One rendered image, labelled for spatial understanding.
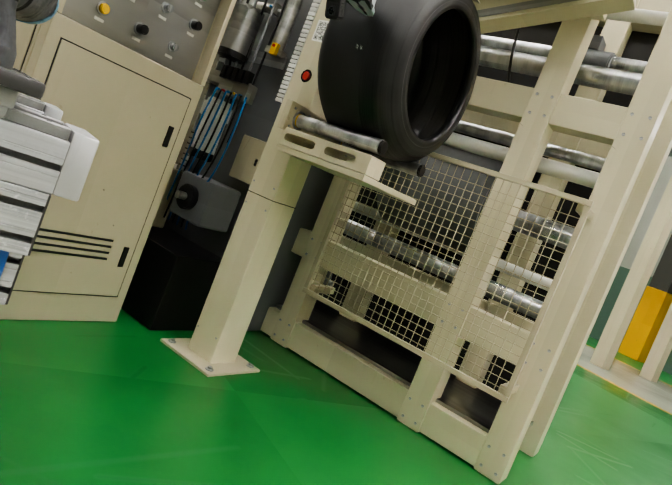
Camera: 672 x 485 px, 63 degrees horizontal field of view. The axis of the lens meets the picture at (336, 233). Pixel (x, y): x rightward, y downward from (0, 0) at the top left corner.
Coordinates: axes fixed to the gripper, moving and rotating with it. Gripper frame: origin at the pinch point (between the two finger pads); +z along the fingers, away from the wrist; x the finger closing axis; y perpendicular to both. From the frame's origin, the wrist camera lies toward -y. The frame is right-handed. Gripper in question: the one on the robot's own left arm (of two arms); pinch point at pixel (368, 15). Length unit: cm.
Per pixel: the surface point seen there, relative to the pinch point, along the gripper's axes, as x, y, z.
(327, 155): 4.7, -37.7, 15.8
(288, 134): 23.3, -35.1, 16.6
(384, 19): -4.6, 0.1, 1.2
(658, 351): -76, -8, 693
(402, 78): -12.0, -11.4, 10.4
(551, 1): -24, 45, 56
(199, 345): 35, -114, 34
